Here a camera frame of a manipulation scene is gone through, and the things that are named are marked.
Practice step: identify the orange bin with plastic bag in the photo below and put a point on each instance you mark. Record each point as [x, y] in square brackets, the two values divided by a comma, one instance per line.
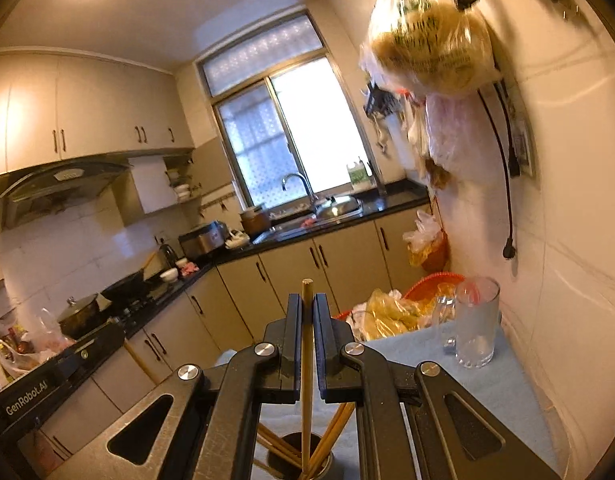
[427, 250]

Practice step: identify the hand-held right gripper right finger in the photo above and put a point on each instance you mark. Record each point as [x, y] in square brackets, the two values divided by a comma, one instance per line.
[321, 330]

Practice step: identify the black wok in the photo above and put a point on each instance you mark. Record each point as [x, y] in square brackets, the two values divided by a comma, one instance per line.
[125, 286]

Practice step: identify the black kitchen countertop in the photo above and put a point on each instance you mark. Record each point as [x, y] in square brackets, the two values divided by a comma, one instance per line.
[397, 202]

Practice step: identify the plastic bag of groceries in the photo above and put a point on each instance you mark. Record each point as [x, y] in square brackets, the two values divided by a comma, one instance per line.
[27, 345]

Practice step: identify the chrome sink faucet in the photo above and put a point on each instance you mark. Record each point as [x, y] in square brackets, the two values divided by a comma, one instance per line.
[300, 185]

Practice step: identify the beige cabinets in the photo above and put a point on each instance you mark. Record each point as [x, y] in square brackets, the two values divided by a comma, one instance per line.
[287, 270]
[87, 105]

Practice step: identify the white bowl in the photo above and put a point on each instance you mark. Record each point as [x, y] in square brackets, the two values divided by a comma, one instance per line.
[169, 275]

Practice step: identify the open shelf with bowls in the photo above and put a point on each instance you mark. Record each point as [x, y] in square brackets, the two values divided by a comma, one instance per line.
[185, 182]

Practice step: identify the clear glass pitcher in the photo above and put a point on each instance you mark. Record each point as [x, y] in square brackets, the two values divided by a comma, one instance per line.
[475, 330]

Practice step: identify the white hanging plastic bag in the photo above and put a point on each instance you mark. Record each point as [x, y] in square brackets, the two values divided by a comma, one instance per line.
[457, 135]

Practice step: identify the silver rice cooker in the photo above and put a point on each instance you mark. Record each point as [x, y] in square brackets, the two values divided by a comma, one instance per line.
[202, 240]

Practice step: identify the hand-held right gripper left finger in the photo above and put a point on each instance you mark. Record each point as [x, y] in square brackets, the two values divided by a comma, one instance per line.
[296, 330]

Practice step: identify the green label detergent bottle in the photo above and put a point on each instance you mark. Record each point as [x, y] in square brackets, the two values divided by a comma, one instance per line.
[360, 176]

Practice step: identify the long wooden chopstick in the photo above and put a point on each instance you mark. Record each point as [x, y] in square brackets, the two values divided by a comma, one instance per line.
[306, 425]
[140, 362]

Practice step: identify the yellow crumpled plastic bags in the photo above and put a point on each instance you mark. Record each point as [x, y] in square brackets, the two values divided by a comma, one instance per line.
[387, 312]

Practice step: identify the dark kettle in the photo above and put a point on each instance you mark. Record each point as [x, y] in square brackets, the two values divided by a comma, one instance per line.
[167, 257]

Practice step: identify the steel pot with lid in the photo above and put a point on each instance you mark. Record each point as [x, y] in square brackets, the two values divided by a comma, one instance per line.
[79, 315]

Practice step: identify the beige lower cabinets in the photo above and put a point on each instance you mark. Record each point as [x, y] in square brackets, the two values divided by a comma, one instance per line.
[287, 270]

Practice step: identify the dark grey chopstick holder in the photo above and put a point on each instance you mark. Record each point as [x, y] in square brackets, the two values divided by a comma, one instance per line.
[290, 447]

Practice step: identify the range hood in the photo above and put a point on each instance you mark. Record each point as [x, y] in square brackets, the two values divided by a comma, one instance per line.
[57, 190]

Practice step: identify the dark hanging kitchen tool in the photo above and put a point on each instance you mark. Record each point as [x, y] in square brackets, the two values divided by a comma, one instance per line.
[382, 102]

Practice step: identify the wall power socket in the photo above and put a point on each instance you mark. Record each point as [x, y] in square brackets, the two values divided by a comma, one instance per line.
[523, 135]

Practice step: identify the steel pot lid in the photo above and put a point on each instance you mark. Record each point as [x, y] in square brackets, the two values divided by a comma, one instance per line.
[340, 206]

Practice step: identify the brown clay pot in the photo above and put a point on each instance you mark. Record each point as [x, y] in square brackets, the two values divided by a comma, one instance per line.
[255, 221]

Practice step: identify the kitchen window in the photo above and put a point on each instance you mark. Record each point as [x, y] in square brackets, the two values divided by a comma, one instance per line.
[287, 120]

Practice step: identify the brown dried food bundle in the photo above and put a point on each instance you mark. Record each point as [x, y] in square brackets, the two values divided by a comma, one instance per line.
[436, 174]

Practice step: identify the plastic bag with yellow contents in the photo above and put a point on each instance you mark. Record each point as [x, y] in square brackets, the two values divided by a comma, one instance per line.
[432, 45]

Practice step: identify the red plastic basket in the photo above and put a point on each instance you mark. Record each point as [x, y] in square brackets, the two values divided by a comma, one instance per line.
[427, 282]

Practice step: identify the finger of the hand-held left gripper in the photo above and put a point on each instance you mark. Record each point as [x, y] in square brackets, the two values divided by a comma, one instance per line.
[92, 352]

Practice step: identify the blue-grey table cloth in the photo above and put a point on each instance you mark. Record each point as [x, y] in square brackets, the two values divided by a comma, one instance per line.
[487, 390]

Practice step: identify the group of wooden chopsticks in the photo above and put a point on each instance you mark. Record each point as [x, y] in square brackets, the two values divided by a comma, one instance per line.
[332, 432]

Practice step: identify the beige upper cabinets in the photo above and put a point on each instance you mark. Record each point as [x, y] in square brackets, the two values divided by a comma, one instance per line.
[87, 105]

